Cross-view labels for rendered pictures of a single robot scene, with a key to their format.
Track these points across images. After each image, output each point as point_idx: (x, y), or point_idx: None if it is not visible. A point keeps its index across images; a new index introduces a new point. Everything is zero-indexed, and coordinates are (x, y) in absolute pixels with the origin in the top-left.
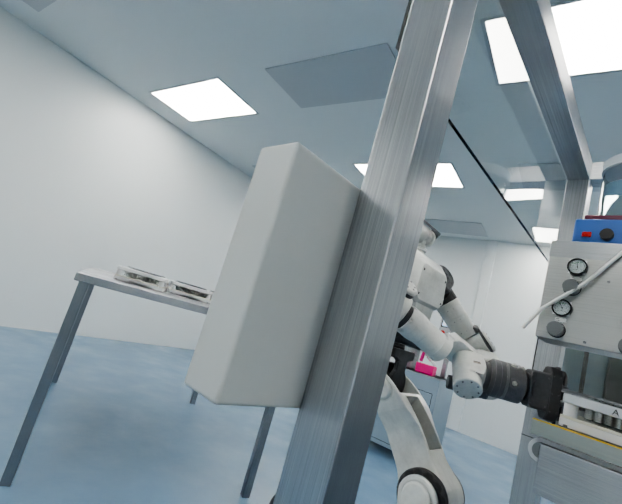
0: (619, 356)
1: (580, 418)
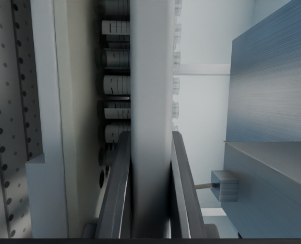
0: (251, 209)
1: (93, 142)
